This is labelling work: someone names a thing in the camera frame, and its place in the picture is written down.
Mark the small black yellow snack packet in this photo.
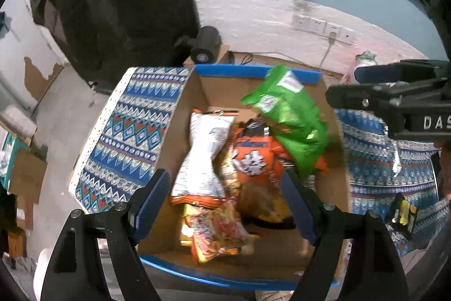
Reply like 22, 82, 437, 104
386, 193, 418, 240

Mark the long yellow patterned snack packet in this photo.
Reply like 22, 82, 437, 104
180, 199, 254, 264

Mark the white wall socket strip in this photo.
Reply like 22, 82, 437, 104
292, 14, 353, 42

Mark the white snack packet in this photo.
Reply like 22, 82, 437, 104
169, 109, 236, 206

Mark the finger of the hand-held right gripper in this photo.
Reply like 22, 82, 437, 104
325, 82, 442, 110
354, 59, 451, 85

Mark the red white bag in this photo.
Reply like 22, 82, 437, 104
343, 50, 377, 83

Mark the blue patterned blanket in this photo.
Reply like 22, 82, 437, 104
68, 66, 451, 259

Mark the flat cardboard piece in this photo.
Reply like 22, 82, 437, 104
7, 146, 48, 231

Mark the orange snack packet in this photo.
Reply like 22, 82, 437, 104
231, 118, 328, 189

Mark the dark cloth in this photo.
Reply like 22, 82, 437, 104
28, 0, 201, 90

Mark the green snack bag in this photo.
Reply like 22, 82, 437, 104
240, 65, 330, 182

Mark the blue-edged cardboard box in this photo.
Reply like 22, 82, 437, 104
136, 64, 353, 291

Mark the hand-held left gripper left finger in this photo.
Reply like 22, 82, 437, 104
39, 169, 171, 301

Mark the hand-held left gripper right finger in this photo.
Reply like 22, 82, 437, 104
280, 169, 411, 301

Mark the black round device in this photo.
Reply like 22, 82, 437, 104
174, 25, 223, 63

